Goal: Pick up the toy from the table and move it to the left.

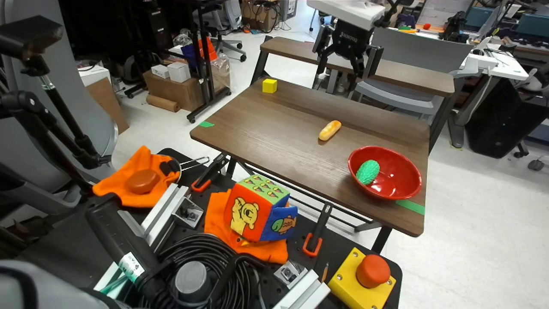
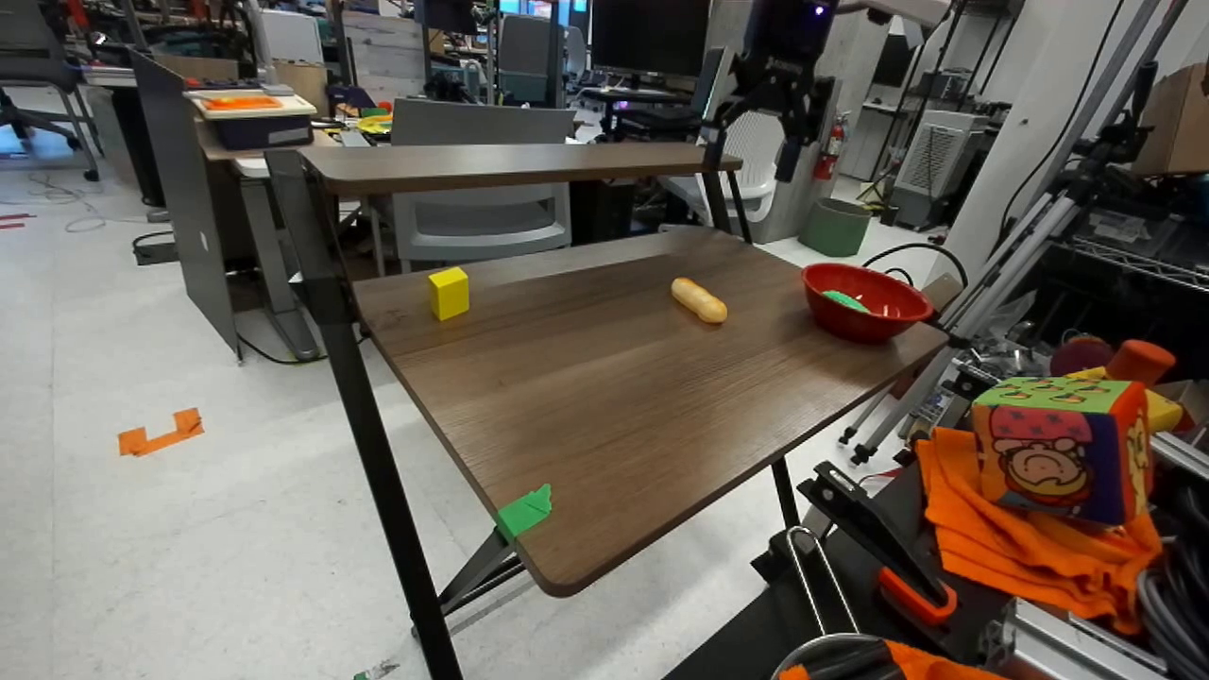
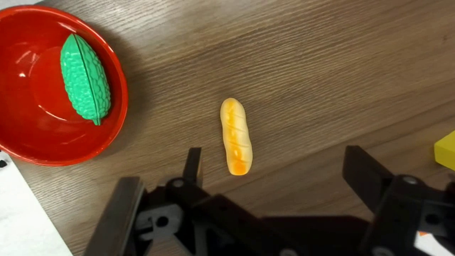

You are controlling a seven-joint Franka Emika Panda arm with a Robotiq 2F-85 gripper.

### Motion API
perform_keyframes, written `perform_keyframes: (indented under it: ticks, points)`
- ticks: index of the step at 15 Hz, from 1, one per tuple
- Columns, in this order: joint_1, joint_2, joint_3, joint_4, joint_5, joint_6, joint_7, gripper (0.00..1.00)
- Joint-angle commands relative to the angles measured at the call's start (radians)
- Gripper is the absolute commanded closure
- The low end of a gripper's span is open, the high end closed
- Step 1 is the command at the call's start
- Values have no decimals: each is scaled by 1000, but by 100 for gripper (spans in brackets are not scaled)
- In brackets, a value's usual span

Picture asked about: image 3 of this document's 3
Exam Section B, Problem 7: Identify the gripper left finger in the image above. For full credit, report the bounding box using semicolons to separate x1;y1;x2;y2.
83;147;285;256

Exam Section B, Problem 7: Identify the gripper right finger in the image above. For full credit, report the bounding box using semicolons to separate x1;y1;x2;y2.
342;145;455;256

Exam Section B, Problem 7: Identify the yellow bread loaf toy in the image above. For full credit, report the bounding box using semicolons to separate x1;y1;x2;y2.
220;98;253;176

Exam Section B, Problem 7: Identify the green bitter gourd toy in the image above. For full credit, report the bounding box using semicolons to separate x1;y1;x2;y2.
60;33;111;126

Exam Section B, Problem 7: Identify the yellow block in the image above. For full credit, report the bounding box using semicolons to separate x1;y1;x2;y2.
434;130;455;171

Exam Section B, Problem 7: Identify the white paper sheet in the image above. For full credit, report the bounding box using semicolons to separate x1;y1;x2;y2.
0;151;74;256

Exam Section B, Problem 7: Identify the red bowl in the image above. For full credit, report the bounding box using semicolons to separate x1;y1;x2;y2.
0;5;128;167

